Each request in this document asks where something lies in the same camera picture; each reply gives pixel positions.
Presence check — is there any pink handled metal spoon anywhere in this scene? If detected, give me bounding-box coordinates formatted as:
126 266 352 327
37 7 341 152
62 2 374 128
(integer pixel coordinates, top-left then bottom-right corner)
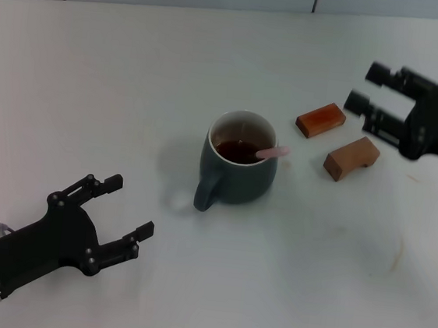
254 143 292 164

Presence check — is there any light brown wooden block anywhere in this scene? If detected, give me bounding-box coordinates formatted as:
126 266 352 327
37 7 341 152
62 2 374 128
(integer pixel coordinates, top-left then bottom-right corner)
322 132 383 188

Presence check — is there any reddish brown wooden block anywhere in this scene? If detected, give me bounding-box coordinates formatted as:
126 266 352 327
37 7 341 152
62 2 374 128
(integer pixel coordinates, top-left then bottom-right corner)
294 98 348 143

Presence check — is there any white side backdrop panel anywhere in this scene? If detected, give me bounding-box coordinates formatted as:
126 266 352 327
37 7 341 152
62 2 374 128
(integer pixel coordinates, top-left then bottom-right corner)
311 0 438 28

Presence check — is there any dark brown tea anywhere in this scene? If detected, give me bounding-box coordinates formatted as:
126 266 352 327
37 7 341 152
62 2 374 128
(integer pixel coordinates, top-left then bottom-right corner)
210 137 264 168

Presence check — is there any grey ceramic mug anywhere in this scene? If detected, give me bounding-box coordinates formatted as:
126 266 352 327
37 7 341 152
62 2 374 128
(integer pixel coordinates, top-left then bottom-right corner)
193 106 284 220

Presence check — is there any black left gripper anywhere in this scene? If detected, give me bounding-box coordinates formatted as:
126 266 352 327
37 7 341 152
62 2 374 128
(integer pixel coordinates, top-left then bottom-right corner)
0 161 161 317

